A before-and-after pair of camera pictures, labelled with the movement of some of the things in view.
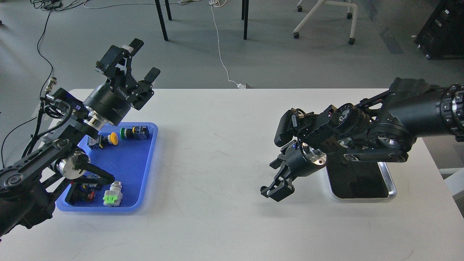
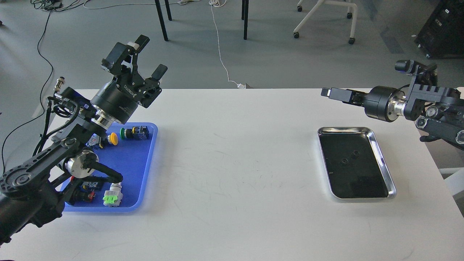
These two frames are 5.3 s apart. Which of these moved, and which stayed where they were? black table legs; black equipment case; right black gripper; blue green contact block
Moved: right black gripper
Stayed: black table legs; black equipment case; blue green contact block
